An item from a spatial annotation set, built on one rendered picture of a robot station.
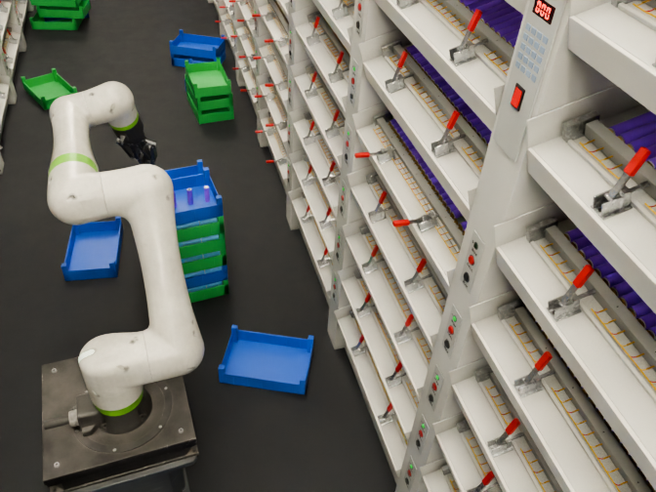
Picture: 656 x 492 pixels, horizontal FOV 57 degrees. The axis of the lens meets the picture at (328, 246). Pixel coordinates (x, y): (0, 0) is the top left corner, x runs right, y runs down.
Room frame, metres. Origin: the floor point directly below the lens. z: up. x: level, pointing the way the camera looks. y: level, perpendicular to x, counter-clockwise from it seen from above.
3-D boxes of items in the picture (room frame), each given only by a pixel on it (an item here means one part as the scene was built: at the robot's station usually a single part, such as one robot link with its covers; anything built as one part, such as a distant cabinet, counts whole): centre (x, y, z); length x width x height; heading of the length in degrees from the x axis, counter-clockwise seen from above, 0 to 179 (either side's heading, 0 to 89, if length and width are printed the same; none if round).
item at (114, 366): (0.89, 0.50, 0.51); 0.16 x 0.13 x 0.19; 112
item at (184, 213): (1.69, 0.56, 0.44); 0.30 x 0.20 x 0.08; 115
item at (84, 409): (0.87, 0.56, 0.39); 0.26 x 0.15 x 0.06; 111
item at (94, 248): (1.84, 0.97, 0.04); 0.30 x 0.20 x 0.08; 12
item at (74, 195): (1.15, 0.61, 0.87); 0.18 x 0.13 x 0.12; 22
